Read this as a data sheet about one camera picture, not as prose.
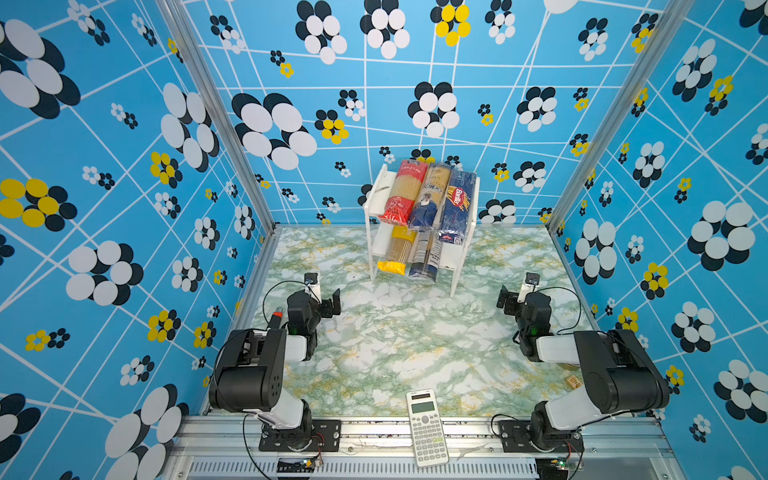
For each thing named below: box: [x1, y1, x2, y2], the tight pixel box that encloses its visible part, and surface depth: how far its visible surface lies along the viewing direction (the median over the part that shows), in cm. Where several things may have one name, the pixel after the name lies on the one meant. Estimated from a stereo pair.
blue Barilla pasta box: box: [438, 169, 477, 245], surface depth 75 cm
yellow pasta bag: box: [377, 225, 418, 276], surface depth 88 cm
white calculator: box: [406, 388, 450, 468], surface depth 75 cm
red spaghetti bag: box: [378, 159, 428, 226], surface depth 80 cm
